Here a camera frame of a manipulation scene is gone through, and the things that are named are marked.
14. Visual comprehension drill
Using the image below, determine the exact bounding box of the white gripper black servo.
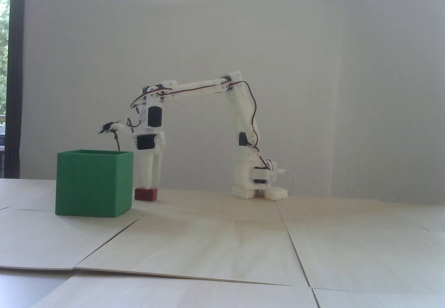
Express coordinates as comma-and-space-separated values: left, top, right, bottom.
133, 131, 166, 189

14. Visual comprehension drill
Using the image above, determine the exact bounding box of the red block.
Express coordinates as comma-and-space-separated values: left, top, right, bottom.
135, 187, 159, 202

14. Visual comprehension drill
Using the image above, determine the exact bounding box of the green open box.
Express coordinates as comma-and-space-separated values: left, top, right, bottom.
55, 150, 135, 218

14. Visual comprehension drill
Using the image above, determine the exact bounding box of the white paper backdrop sheet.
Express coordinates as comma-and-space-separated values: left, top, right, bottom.
22, 0, 341, 198

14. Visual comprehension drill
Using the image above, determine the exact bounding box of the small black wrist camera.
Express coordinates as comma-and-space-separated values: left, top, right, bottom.
98, 121, 119, 135

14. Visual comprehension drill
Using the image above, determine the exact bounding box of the white base power cable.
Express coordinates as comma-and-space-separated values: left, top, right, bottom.
278, 170, 296, 196

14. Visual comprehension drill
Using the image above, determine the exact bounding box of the black window frame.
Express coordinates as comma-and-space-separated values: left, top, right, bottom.
7, 0, 27, 179

